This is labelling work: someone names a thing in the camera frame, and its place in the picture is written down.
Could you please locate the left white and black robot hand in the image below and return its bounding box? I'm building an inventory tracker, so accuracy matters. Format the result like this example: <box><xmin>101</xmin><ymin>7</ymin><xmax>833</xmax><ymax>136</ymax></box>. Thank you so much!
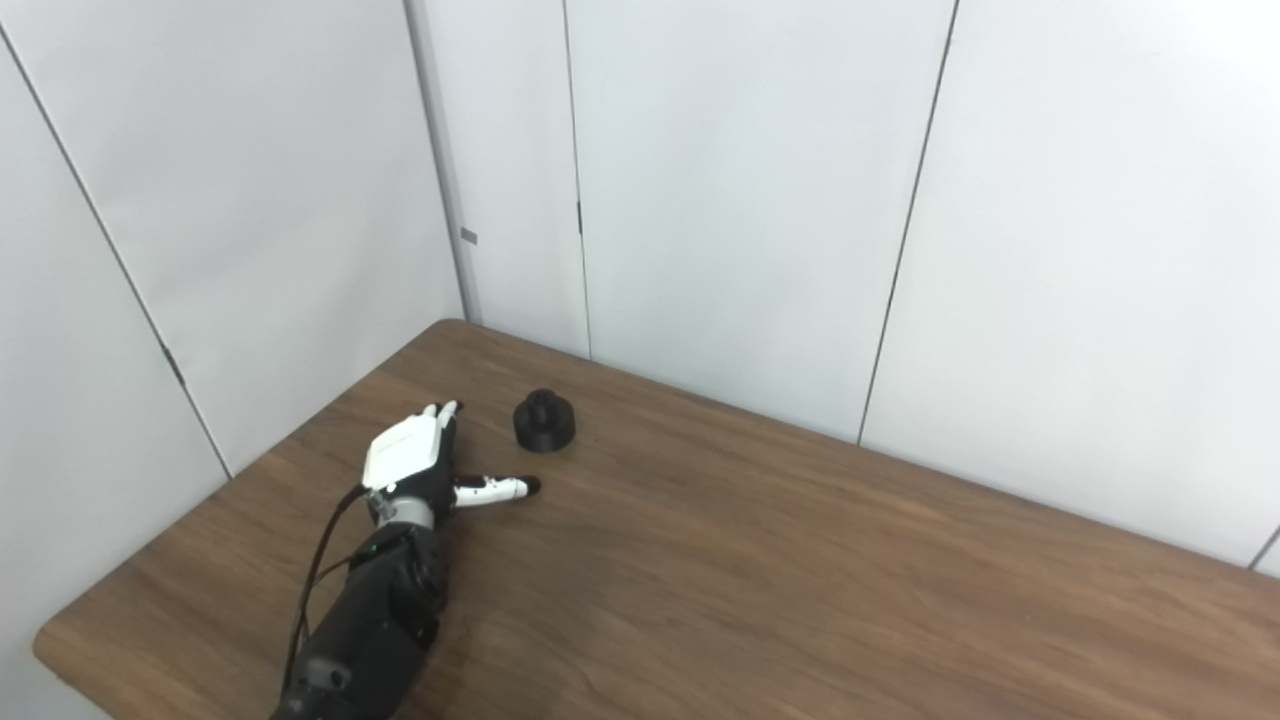
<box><xmin>361</xmin><ymin>400</ymin><xmax>543</xmax><ymax>511</ymax></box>

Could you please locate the round black part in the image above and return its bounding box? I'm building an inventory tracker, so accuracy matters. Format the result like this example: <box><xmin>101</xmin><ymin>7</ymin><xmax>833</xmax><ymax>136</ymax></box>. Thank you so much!
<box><xmin>513</xmin><ymin>389</ymin><xmax>577</xmax><ymax>453</ymax></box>

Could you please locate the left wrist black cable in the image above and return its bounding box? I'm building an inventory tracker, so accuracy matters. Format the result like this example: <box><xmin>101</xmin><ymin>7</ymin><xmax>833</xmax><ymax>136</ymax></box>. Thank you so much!
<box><xmin>283</xmin><ymin>485</ymin><xmax>376</xmax><ymax>691</ymax></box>

